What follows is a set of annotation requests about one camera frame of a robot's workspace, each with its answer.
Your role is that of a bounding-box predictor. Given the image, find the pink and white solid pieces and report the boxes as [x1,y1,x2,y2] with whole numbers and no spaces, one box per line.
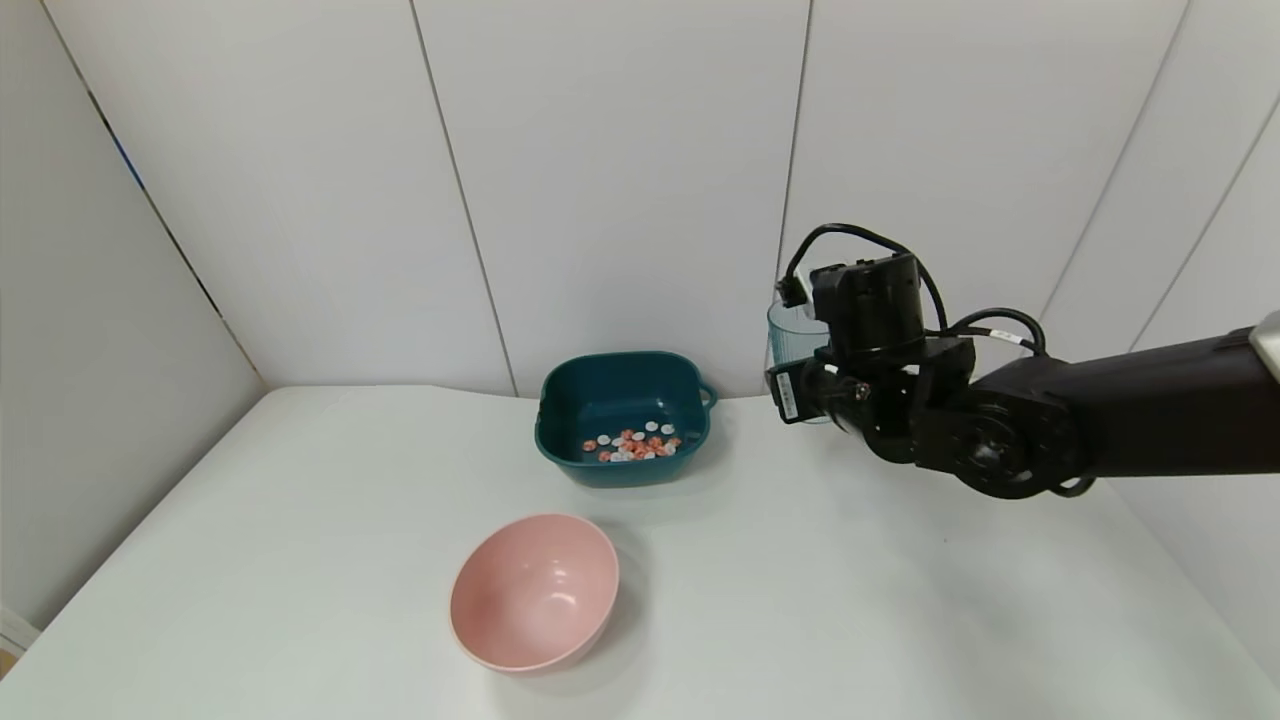
[583,421,683,463]

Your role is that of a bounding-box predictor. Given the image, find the transparent blue ribbed cup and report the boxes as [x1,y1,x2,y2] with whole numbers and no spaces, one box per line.
[766,298,833,426]

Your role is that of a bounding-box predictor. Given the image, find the pink round bowl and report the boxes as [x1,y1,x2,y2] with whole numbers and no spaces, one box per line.
[450,514,621,672]

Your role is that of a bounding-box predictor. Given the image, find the dark teal square basin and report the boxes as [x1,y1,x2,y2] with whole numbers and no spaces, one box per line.
[536,351,719,490]

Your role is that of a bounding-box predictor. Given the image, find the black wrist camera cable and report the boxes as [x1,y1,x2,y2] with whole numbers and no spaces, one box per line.
[785,222,1046,356]

